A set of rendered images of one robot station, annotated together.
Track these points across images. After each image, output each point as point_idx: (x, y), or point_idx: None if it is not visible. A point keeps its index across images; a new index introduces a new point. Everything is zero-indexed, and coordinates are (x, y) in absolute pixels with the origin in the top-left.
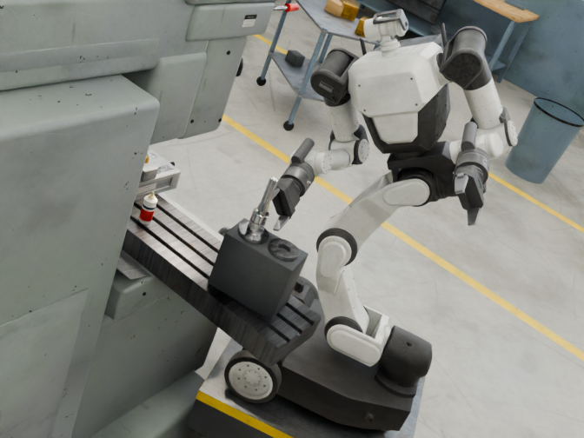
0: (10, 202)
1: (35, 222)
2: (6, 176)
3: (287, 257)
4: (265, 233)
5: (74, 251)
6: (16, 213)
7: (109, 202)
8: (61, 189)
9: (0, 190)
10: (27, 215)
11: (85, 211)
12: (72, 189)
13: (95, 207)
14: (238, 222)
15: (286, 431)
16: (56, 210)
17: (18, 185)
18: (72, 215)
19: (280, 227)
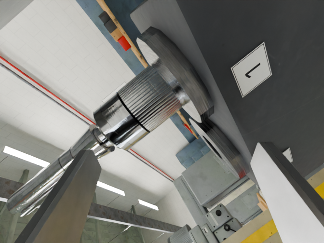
0: (13, 15)
1: (24, 2)
2: (1, 26)
3: (206, 143)
4: (193, 114)
5: None
6: (18, 9)
7: (8, 3)
8: (3, 18)
9: (7, 20)
10: (20, 6)
11: (17, 0)
12: (3, 17)
13: (14, 1)
14: (146, 5)
15: None
16: (17, 6)
17: (4, 22)
18: (20, 0)
19: (256, 178)
